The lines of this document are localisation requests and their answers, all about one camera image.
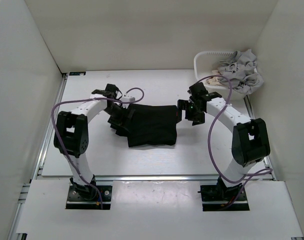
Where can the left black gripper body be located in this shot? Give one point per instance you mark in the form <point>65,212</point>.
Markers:
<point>116,113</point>

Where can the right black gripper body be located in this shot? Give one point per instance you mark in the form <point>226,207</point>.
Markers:
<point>192,114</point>

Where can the black trousers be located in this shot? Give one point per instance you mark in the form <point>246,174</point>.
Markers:
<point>147,125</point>

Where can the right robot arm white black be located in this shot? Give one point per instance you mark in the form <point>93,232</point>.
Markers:
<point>249,146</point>

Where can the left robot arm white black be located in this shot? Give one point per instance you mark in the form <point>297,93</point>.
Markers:
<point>71,136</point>

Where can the beige crumpled garment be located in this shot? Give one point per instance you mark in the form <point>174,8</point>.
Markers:
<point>214,81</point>

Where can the white plastic basket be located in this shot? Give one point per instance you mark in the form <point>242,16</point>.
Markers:
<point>204,63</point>

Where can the grey crumpled garment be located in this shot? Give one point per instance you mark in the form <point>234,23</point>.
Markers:
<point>239,70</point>

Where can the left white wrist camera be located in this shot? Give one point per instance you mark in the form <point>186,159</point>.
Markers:
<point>127,99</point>

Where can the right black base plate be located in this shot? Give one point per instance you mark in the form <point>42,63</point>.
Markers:
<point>213,201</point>

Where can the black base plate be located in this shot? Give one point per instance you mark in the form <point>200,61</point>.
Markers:
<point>76,201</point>
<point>213,201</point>

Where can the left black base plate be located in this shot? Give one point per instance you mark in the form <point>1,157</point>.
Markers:
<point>76,201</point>

